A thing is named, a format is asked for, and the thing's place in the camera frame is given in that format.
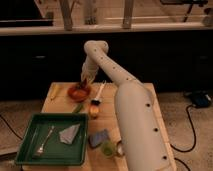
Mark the blue sponge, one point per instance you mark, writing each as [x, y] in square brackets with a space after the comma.
[97, 138]

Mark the black power adapter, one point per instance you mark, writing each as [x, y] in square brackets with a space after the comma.
[200, 99]

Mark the green pepper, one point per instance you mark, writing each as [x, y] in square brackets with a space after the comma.
[78, 108]

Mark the small metal cup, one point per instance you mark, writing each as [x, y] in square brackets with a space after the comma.
[119, 147]

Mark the dark purple grapes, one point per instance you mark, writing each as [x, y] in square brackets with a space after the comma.
[81, 85]

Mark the orange fruit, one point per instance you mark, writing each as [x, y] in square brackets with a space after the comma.
[93, 110]

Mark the grey folded cloth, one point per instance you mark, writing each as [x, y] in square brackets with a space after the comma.
[68, 135]

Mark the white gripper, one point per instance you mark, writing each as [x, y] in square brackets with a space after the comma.
[88, 74]

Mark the green plastic tray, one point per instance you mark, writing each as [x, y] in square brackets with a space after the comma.
[55, 153]

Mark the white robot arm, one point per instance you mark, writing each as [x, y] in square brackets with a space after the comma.
[143, 143]

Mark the yellow banana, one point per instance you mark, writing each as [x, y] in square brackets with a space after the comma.
[54, 92]

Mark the green plastic cup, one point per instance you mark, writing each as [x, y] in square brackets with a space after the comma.
[108, 148]

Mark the silver fork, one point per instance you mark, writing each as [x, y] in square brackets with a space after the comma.
[41, 148]

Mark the red bowl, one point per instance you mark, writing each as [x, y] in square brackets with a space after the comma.
[78, 94]

